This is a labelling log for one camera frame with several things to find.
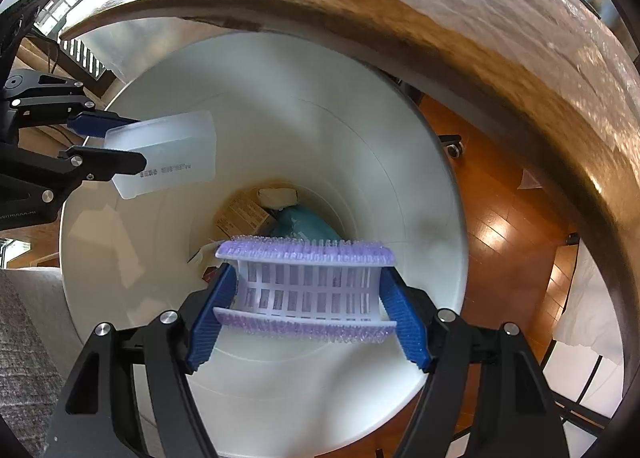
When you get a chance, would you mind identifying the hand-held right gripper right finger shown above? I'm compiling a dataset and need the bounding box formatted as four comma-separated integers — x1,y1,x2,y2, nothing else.
380,268,573,458

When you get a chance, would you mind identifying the blue plastic bag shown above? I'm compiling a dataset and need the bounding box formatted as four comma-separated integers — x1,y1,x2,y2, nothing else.
270,205,346,245

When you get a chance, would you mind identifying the translucent white plastic box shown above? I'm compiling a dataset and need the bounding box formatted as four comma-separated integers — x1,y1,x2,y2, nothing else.
104,110,218,200

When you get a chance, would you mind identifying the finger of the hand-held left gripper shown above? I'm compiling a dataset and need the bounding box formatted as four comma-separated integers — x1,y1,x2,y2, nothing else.
0,69,138,135
0,141,147,224

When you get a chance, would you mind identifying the white paper scrap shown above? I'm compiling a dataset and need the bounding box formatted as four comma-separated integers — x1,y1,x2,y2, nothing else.
187,238,226,266

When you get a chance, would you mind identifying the grey woven fabric seat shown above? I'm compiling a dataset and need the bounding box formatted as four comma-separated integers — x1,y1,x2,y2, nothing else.
0,265,83,441

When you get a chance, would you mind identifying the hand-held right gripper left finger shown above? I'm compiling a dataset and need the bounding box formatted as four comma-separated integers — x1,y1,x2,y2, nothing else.
45,262,238,458

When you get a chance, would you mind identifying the black chair caster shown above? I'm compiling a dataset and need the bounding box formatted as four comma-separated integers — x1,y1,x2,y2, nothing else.
439,134,466,159

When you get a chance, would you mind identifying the black window railing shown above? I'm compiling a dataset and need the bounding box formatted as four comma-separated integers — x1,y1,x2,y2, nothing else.
35,0,133,84

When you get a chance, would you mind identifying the purple hair roller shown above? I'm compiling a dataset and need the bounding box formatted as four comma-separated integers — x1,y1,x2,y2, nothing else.
214,234,398,345

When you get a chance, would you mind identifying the white crinkled cloth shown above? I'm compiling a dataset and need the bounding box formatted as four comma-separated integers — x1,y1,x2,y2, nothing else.
542,238,633,419

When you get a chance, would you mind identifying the white paper sheet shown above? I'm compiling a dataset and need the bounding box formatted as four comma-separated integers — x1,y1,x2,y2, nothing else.
517,168,543,191

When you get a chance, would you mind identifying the brown cardboard box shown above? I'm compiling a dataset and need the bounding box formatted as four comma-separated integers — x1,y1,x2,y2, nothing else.
215,191,276,239

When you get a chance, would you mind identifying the white plastic bin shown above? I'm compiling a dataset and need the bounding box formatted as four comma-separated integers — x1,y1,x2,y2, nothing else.
59,32,470,458

